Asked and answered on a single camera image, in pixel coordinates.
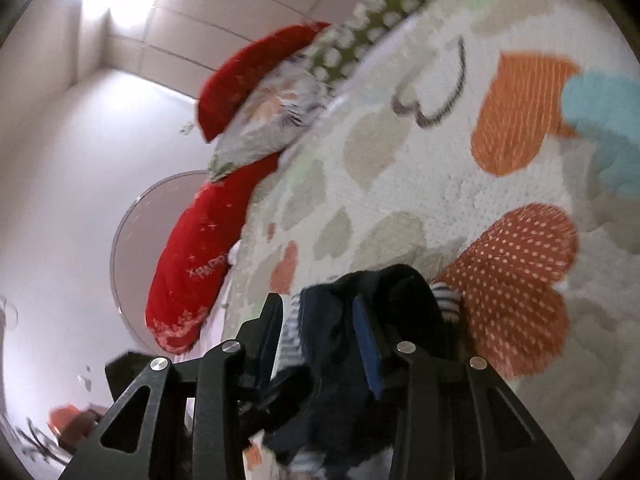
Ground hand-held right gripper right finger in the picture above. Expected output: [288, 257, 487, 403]
[351, 297, 576, 480]

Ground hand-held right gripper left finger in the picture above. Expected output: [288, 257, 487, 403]
[60, 292, 287, 480]

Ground navy striped pants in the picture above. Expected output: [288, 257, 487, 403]
[262, 263, 463, 480]

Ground white bed sheet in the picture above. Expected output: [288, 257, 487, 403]
[200, 240, 243, 356]

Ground orange object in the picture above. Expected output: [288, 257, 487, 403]
[49, 406, 103, 453]

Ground long red printed pillow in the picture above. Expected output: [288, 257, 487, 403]
[145, 152, 281, 356]

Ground heart patchwork quilt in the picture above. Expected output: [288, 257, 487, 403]
[220, 0, 637, 480]

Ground grey floral pillow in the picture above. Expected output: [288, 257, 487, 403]
[207, 40, 332, 183]

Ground plain red pillow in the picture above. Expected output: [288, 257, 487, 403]
[196, 21, 333, 143]

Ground olive shell print bolster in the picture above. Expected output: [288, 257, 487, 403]
[305, 0, 456, 86]

